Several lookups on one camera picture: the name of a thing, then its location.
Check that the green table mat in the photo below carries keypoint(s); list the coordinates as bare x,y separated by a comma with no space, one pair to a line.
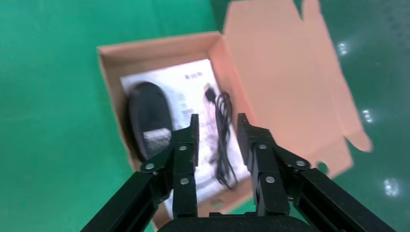
48,96

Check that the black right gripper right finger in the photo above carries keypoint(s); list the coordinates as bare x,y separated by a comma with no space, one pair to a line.
269,179

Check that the orange cardboard box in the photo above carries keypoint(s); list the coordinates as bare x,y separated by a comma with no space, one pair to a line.
282,80

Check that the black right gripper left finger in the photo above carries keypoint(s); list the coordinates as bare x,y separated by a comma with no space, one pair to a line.
184,166

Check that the white printed instruction sheet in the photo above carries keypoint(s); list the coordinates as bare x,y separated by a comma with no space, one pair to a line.
189,83

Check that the black computer mouse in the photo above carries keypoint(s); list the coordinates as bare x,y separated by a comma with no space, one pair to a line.
147,109

